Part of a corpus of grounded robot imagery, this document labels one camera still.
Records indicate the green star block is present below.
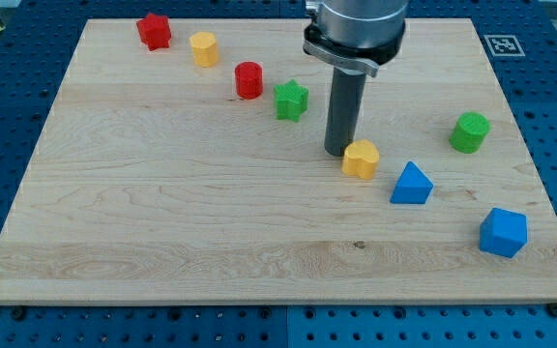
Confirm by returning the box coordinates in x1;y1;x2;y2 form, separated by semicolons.
274;79;308;123

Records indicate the yellow heart block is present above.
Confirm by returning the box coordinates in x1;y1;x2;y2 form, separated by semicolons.
341;139;380;180

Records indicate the light wooden board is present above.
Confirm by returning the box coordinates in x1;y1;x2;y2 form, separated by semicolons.
0;18;557;306

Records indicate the red cylinder block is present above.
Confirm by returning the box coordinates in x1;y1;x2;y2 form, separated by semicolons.
234;61;263;100

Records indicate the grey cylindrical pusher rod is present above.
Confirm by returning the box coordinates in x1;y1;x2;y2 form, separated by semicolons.
324;68;366;157

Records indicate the blue triangle block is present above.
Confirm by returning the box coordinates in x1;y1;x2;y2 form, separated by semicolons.
390;161;434;205

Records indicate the yellow pentagon block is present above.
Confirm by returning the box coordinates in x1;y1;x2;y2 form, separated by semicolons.
190;32;220;68

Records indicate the red star block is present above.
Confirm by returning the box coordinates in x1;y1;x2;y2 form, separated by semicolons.
136;13;172;51

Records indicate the green cylinder block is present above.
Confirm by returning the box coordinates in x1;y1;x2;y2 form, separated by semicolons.
449;112;490;154

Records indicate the blue cube block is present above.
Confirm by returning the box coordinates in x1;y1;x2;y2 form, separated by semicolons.
479;208;528;258

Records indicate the white fiducial marker tag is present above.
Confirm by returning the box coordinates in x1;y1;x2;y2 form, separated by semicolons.
484;34;525;57

